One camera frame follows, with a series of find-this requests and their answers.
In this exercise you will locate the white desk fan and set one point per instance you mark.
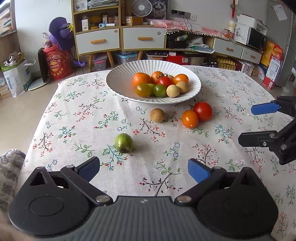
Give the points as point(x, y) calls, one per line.
point(141, 8)

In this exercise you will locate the wall power strip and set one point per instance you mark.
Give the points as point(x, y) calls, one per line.
point(192, 16)

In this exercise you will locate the blue white thermometer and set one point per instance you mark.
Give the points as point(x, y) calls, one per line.
point(106, 25)

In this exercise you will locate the red snack bucket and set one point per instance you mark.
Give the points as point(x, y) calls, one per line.
point(56, 64)

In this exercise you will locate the black panel on white base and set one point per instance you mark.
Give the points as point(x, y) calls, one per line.
point(44, 67)

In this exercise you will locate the small orange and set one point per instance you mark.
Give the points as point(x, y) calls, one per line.
point(157, 76)

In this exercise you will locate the yellow red carton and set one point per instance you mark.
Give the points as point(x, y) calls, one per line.
point(272, 52)

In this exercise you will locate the small white drawer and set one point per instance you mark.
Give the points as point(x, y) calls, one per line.
point(222, 46)
point(247, 54)

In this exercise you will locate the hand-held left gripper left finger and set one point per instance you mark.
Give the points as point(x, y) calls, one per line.
point(89, 166)

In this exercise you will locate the white paper shopping bag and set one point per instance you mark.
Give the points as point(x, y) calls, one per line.
point(16, 78)

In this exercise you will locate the brownish green tomato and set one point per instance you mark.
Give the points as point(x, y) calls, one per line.
point(143, 90)

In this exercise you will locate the white red carton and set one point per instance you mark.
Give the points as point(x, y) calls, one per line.
point(272, 73)

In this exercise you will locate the white ribbed plate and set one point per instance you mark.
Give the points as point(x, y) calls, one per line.
point(120, 78)

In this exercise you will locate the grey checked cloth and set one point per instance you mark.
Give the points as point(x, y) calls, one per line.
point(9, 173)

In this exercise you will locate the long wooden bench cabinet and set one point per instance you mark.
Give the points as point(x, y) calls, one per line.
point(208, 44)

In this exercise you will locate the pink cloth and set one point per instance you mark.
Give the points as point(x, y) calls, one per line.
point(175, 24)

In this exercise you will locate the egg tray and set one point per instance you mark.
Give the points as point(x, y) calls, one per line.
point(226, 63)

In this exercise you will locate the purple hat toy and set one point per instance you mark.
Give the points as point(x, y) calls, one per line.
point(59, 30)

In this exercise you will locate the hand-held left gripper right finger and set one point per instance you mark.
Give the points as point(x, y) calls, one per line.
point(197, 170)

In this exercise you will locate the tall wooden shelf cabinet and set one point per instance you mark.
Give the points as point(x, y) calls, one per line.
point(74, 20)

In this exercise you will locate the stack of papers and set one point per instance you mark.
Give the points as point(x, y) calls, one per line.
point(103, 3)

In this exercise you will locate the white carton on shelf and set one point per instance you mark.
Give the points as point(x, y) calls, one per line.
point(85, 25)

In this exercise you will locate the orange tomato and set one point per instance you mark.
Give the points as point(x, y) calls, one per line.
point(189, 118)
point(180, 78)

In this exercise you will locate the floral tablecloth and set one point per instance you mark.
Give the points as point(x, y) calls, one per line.
point(92, 129)

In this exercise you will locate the white box on microwave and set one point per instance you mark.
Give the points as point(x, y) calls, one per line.
point(251, 20)

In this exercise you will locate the white appliance box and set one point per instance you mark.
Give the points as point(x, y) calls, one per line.
point(81, 4)

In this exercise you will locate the framed cat picture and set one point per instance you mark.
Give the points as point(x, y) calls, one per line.
point(160, 9)

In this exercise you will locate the low wooden drawer cabinet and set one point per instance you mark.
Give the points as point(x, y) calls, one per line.
point(143, 51)

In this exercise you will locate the clear storage box blue lid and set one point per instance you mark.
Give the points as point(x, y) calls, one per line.
point(126, 59)

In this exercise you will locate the white microwave oven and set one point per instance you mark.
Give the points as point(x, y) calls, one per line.
point(254, 38)

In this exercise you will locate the large orange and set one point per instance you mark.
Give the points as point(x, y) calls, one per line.
point(141, 78)

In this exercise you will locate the wooden bookshelf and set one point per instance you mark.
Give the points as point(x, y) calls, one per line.
point(7, 27)

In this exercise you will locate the grey refrigerator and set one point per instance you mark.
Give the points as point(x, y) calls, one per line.
point(284, 34)

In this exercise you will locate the red hanging ornament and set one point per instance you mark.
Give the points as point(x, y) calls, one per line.
point(234, 9)

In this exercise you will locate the red tomato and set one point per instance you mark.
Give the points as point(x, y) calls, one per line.
point(203, 110)
point(165, 81)

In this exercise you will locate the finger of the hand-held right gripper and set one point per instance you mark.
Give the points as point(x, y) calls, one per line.
point(263, 108)
point(254, 139)

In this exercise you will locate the cardboard box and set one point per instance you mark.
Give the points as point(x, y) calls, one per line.
point(134, 21)

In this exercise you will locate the black box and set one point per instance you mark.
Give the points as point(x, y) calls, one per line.
point(177, 44)

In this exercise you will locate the red flat box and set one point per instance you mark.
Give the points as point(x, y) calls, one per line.
point(177, 60)

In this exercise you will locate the white red box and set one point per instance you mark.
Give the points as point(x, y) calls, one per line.
point(246, 68)

